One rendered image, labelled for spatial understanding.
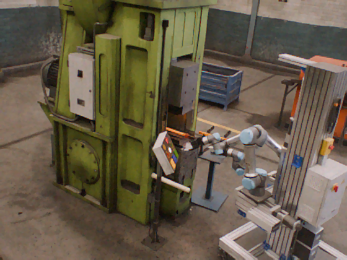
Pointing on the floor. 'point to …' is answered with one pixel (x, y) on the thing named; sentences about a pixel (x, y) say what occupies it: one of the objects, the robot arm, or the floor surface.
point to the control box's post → (157, 200)
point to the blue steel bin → (220, 84)
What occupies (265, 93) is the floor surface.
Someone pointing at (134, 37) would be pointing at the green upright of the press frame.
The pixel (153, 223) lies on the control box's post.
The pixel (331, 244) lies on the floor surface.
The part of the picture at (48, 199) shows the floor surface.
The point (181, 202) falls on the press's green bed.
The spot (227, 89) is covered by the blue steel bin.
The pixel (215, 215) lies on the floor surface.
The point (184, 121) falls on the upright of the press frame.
